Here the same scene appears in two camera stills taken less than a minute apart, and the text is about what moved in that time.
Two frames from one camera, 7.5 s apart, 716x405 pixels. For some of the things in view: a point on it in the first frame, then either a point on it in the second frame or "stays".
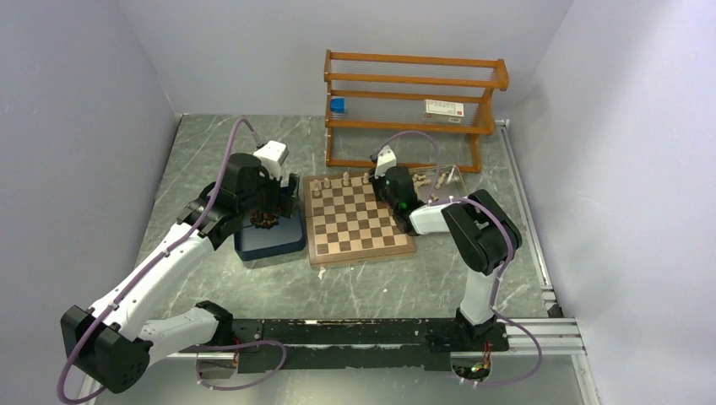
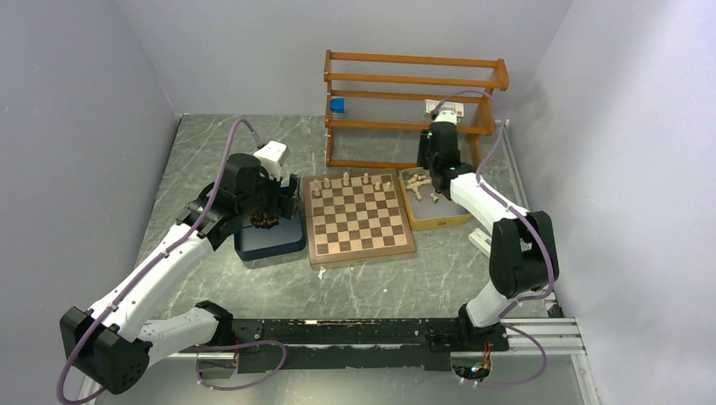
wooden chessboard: [348, 222] stays
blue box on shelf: [338, 105] stays
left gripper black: [280, 202] stays
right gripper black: [375, 182] to [421, 145]
